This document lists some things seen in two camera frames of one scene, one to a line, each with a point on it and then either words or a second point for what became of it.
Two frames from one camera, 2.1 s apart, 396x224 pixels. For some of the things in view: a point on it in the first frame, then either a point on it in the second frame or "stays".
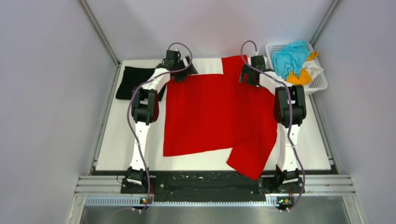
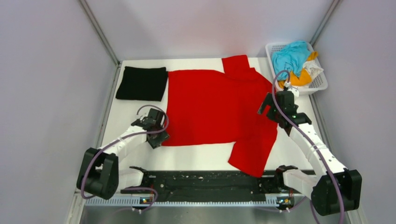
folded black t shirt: [133, 77] stays
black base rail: [209, 186] stays
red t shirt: [206, 112] stays
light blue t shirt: [290, 57] stays
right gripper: [247, 69] to [268, 101]
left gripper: [189, 71] to [155, 143]
